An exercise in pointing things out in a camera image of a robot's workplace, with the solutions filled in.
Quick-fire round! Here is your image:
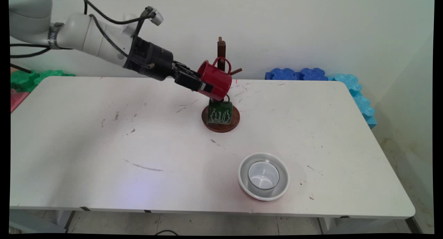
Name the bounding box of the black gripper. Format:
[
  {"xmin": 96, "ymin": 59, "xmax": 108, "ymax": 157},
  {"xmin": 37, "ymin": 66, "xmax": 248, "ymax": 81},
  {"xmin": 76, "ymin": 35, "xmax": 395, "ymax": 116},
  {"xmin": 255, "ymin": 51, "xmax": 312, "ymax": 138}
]
[{"xmin": 124, "ymin": 36, "xmax": 213, "ymax": 92}]

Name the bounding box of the red enamel mug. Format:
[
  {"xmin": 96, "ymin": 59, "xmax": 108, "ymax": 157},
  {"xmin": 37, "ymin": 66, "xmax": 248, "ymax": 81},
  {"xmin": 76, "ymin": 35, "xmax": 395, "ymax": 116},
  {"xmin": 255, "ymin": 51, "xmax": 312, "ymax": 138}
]
[{"xmin": 197, "ymin": 57, "xmax": 233, "ymax": 102}]

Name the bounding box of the brown wooden mug tree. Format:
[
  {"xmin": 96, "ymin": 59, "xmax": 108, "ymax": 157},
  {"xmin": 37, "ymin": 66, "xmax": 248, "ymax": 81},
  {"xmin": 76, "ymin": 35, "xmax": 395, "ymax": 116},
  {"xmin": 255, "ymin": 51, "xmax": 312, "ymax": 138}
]
[{"xmin": 201, "ymin": 37, "xmax": 243, "ymax": 133}]

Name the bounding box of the green enamel mug white print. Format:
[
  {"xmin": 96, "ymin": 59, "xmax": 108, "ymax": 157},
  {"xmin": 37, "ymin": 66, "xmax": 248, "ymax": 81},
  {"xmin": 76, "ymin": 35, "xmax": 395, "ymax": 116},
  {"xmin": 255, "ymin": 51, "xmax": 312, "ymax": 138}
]
[{"xmin": 207, "ymin": 95, "xmax": 233, "ymax": 125}]

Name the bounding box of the dark blue foam mat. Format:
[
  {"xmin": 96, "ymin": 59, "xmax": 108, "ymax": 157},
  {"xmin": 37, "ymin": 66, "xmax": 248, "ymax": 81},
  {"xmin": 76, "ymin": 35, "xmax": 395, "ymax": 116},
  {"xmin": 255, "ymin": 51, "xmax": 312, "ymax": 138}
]
[{"xmin": 265, "ymin": 68, "xmax": 328, "ymax": 81}]

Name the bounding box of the white bowl with red rim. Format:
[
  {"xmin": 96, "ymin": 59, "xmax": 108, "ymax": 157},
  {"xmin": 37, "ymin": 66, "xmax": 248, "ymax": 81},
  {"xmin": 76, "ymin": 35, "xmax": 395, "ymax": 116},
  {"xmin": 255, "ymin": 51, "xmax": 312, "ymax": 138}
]
[{"xmin": 238, "ymin": 153, "xmax": 290, "ymax": 201}]

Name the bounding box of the white cup in bowl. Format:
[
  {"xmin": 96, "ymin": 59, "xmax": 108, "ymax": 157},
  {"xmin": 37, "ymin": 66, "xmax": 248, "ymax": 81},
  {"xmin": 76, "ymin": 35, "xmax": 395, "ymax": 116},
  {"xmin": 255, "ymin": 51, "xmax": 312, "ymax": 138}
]
[{"xmin": 248, "ymin": 160, "xmax": 280, "ymax": 191}]

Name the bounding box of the green foam mat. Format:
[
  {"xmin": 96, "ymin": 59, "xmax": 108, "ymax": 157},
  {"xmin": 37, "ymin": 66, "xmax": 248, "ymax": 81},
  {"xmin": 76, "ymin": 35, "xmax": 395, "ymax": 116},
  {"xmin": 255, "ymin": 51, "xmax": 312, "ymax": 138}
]
[{"xmin": 10, "ymin": 70, "xmax": 75, "ymax": 92}]

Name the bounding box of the red foam mat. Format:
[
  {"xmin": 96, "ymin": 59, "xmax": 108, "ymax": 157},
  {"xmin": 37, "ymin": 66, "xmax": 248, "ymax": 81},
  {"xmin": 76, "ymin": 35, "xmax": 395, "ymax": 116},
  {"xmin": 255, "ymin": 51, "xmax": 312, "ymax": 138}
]
[{"xmin": 10, "ymin": 89, "xmax": 30, "ymax": 113}]

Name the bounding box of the light blue foam mat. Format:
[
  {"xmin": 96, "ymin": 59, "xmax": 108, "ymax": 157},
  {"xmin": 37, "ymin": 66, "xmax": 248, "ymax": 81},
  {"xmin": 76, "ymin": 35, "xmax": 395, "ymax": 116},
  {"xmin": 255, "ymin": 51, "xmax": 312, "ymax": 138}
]
[{"xmin": 329, "ymin": 74, "xmax": 377, "ymax": 129}]

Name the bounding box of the white table leg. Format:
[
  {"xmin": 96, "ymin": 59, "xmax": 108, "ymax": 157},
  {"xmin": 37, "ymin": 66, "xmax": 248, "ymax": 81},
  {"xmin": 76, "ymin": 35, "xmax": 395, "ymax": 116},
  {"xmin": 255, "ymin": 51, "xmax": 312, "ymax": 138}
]
[
  {"xmin": 318, "ymin": 217, "xmax": 336, "ymax": 234},
  {"xmin": 52, "ymin": 210, "xmax": 75, "ymax": 232}
]

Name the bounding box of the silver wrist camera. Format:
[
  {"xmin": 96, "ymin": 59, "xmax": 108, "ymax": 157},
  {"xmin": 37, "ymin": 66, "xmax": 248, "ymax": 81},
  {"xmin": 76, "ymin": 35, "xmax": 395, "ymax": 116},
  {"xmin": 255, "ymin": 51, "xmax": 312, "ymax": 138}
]
[{"xmin": 144, "ymin": 6, "xmax": 164, "ymax": 26}]

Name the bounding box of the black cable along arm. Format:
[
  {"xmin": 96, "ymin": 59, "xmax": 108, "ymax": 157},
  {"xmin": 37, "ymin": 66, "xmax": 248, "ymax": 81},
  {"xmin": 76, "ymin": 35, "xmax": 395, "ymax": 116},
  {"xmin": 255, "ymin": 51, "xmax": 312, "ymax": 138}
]
[{"xmin": 89, "ymin": 14, "xmax": 154, "ymax": 68}]

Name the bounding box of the black camera cable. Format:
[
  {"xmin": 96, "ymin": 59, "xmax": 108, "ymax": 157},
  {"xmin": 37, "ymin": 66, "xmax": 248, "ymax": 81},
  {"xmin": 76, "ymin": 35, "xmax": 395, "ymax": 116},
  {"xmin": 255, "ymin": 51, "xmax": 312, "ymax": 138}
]
[{"xmin": 81, "ymin": 0, "xmax": 154, "ymax": 25}]

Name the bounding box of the metal hose clamp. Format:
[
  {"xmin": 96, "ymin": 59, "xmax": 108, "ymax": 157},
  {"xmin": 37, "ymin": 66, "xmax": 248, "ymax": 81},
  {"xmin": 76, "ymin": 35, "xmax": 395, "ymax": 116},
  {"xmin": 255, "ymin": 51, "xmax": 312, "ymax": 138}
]
[{"xmin": 48, "ymin": 23, "xmax": 64, "ymax": 50}]

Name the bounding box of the black cable behind arm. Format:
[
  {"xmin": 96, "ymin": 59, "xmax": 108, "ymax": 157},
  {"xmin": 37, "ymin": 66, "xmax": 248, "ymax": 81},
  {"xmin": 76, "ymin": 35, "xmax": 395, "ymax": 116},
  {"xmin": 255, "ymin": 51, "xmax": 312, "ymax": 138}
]
[{"xmin": 10, "ymin": 44, "xmax": 52, "ymax": 58}]

